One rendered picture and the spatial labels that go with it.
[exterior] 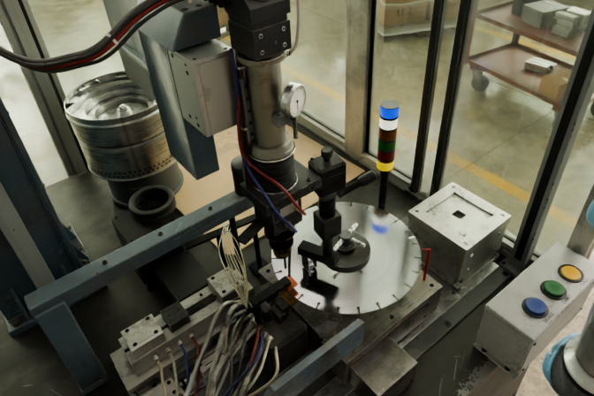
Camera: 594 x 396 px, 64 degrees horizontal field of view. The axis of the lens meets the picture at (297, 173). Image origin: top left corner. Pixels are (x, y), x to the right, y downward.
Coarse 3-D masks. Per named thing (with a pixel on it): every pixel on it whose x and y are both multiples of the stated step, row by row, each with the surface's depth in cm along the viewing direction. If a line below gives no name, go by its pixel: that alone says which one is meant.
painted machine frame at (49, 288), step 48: (144, 48) 78; (0, 96) 98; (0, 144) 98; (192, 144) 81; (0, 192) 99; (240, 192) 107; (0, 240) 107; (48, 240) 115; (144, 240) 98; (0, 288) 113; (48, 288) 90; (96, 288) 93; (48, 336) 91; (96, 384) 105
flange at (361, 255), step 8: (352, 232) 109; (336, 240) 105; (360, 240) 107; (344, 248) 103; (352, 248) 103; (360, 248) 105; (368, 248) 105; (344, 256) 103; (352, 256) 103; (360, 256) 103; (368, 256) 103; (336, 264) 102; (344, 264) 102; (352, 264) 102; (360, 264) 102
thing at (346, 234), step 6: (354, 228) 105; (342, 234) 103; (348, 234) 103; (342, 240) 102; (348, 240) 102; (354, 240) 102; (336, 246) 101; (342, 246) 104; (348, 246) 103; (360, 246) 101
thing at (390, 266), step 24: (312, 216) 116; (360, 216) 115; (384, 216) 114; (312, 240) 109; (384, 240) 108; (408, 240) 108; (384, 264) 103; (408, 264) 102; (312, 288) 99; (336, 288) 98; (360, 288) 98; (384, 288) 98; (408, 288) 97; (336, 312) 94; (360, 312) 93
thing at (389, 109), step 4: (388, 100) 116; (392, 100) 116; (380, 104) 115; (384, 104) 115; (388, 104) 115; (392, 104) 114; (396, 104) 114; (380, 108) 116; (384, 108) 114; (388, 108) 113; (392, 108) 113; (396, 108) 113; (380, 112) 116; (384, 112) 114; (388, 112) 114; (392, 112) 114; (396, 112) 114; (380, 116) 116; (384, 116) 115; (388, 116) 114; (392, 116) 114; (396, 116) 115
